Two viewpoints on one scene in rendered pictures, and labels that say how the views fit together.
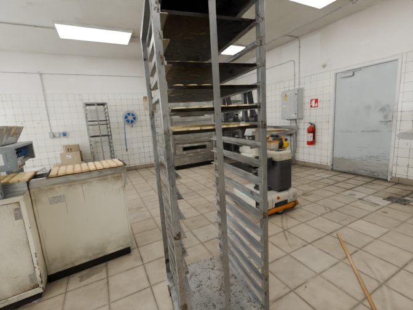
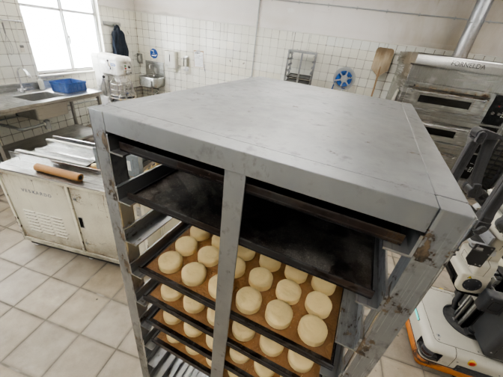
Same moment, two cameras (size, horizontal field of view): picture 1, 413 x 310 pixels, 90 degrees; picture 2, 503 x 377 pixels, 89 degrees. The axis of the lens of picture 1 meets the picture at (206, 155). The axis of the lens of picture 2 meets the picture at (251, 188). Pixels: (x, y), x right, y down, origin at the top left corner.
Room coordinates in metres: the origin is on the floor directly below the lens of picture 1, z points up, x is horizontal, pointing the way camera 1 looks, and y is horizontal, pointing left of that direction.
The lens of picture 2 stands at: (0.70, -0.26, 1.93)
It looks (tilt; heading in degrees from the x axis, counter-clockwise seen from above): 30 degrees down; 39
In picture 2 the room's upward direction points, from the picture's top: 8 degrees clockwise
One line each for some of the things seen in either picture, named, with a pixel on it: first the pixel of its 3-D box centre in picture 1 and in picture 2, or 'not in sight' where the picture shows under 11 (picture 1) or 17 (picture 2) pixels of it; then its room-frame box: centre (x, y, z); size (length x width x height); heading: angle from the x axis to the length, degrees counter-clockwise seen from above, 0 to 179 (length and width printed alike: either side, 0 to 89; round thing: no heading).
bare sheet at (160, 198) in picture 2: (192, 43); (290, 165); (1.19, 0.04, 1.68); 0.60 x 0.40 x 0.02; 19
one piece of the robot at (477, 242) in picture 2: (246, 139); (473, 238); (2.65, -0.52, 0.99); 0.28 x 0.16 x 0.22; 27
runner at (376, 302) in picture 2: (225, 45); (376, 186); (1.27, -0.15, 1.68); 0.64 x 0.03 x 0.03; 19
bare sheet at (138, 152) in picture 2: (191, 25); (297, 129); (1.19, 0.04, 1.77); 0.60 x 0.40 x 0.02; 19
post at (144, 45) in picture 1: (157, 166); not in sight; (1.42, 0.35, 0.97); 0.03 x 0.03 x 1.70; 19
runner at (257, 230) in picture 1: (232, 208); not in sight; (1.27, -0.15, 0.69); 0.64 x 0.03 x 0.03; 19
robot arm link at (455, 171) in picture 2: (223, 108); (462, 162); (2.76, -0.26, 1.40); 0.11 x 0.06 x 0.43; 27
